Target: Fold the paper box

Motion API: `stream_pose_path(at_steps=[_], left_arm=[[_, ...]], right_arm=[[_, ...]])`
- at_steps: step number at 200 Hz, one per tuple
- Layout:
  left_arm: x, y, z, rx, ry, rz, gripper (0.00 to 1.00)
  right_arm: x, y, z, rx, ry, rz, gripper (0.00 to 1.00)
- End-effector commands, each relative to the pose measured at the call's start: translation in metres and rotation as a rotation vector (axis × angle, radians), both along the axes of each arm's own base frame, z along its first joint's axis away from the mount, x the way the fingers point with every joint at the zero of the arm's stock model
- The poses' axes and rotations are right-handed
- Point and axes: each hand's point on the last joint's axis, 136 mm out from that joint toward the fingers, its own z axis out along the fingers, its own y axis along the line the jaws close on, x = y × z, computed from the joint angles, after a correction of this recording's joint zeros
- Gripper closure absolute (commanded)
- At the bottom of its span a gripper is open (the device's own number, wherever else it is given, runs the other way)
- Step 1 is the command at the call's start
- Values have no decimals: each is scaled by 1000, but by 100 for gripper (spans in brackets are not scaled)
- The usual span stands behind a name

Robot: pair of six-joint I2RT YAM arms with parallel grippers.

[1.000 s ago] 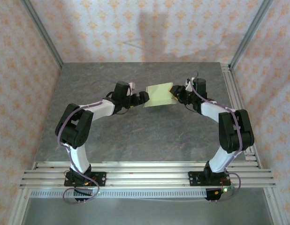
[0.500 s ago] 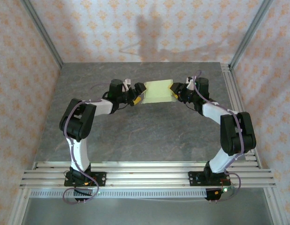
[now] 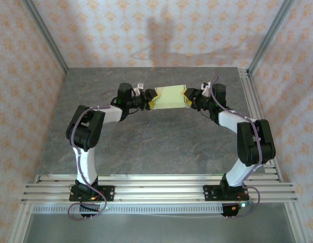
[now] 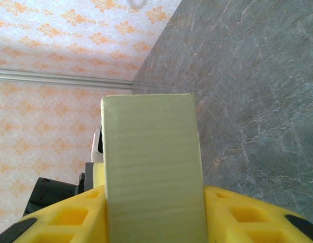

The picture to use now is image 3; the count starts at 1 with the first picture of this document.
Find green paper box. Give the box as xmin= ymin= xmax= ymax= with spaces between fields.
xmin=152 ymin=85 xmax=191 ymax=111

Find black controller board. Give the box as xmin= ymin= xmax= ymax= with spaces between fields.
xmin=221 ymin=201 xmax=255 ymax=218

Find aluminium side rail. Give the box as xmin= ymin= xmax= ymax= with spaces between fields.
xmin=238 ymin=68 xmax=281 ymax=183

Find aluminium frame post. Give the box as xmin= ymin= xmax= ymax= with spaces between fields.
xmin=22 ymin=0 xmax=69 ymax=74
xmin=247 ymin=0 xmax=296 ymax=75

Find aluminium mounting rail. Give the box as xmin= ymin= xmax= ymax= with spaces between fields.
xmin=21 ymin=174 xmax=298 ymax=205

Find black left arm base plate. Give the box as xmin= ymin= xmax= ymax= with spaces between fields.
xmin=69 ymin=185 xmax=115 ymax=203

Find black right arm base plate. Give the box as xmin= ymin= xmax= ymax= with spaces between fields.
xmin=203 ymin=185 xmax=251 ymax=202

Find slotted grey cable duct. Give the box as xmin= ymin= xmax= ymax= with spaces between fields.
xmin=32 ymin=204 xmax=224 ymax=215

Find aluminium frame leg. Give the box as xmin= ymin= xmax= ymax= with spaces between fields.
xmin=9 ymin=202 xmax=33 ymax=243
xmin=284 ymin=202 xmax=311 ymax=243

